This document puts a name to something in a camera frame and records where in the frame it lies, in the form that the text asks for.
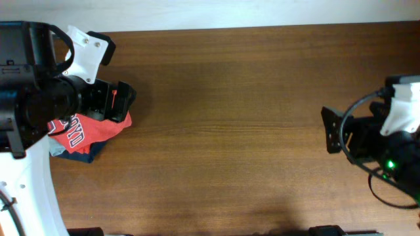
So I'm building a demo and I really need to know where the folded navy blue t-shirt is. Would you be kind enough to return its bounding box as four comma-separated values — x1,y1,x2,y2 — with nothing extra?
52,91,137,164

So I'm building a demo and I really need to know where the plain red t-shirt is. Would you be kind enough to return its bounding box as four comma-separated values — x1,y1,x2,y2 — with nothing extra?
47,88,133,155

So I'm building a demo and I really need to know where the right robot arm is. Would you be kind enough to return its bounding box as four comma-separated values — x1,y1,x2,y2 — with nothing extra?
321,102,419,210

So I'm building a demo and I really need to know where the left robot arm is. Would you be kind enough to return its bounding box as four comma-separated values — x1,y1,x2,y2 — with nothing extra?
1,21,136,235

